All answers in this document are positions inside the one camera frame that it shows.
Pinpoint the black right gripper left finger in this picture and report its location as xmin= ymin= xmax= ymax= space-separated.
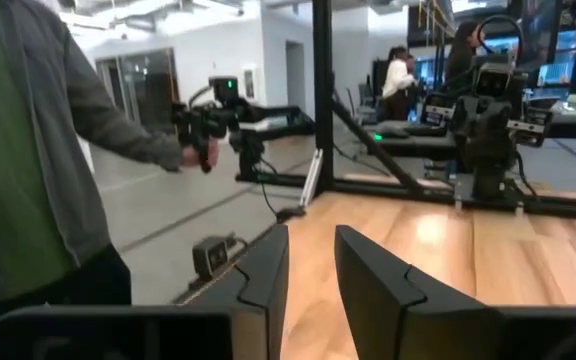
xmin=182 ymin=223 xmax=291 ymax=360

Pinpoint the black side desk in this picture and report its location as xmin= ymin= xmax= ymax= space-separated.
xmin=361 ymin=110 xmax=576 ymax=162

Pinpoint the person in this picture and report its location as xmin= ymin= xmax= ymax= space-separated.
xmin=444 ymin=20 xmax=483 ymax=92
xmin=380 ymin=46 xmax=418 ymax=122
xmin=0 ymin=0 xmax=186 ymax=321

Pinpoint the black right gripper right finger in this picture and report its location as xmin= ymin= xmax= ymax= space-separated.
xmin=333 ymin=224 xmax=502 ymax=360

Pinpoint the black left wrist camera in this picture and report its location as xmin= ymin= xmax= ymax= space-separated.
xmin=473 ymin=60 xmax=516 ymax=101

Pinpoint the white light bar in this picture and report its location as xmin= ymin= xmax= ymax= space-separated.
xmin=299 ymin=147 xmax=325 ymax=210

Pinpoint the small black camera box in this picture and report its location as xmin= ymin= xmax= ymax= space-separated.
xmin=191 ymin=233 xmax=238 ymax=282

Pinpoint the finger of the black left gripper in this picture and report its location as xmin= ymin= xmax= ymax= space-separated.
xmin=506 ymin=105 xmax=555 ymax=149
xmin=419 ymin=91 xmax=454 ymax=128

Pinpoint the black keyboard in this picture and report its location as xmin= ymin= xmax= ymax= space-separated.
xmin=401 ymin=121 xmax=450 ymax=138

